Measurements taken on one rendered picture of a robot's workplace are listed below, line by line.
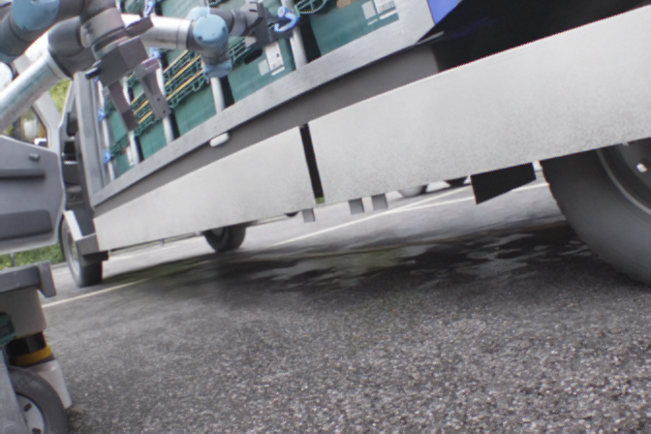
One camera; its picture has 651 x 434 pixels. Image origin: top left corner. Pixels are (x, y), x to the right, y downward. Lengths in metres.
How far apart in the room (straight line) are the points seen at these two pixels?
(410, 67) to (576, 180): 0.41
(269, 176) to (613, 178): 0.87
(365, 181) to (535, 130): 0.41
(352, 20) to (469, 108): 0.51
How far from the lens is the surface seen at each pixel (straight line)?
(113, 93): 0.91
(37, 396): 0.75
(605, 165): 0.92
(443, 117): 0.90
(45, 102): 4.31
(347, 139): 1.05
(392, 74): 0.98
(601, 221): 0.92
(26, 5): 0.77
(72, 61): 1.25
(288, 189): 1.21
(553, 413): 0.61
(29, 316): 0.86
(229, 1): 1.73
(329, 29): 1.32
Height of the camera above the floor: 0.32
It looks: level
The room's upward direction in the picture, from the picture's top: 12 degrees counter-clockwise
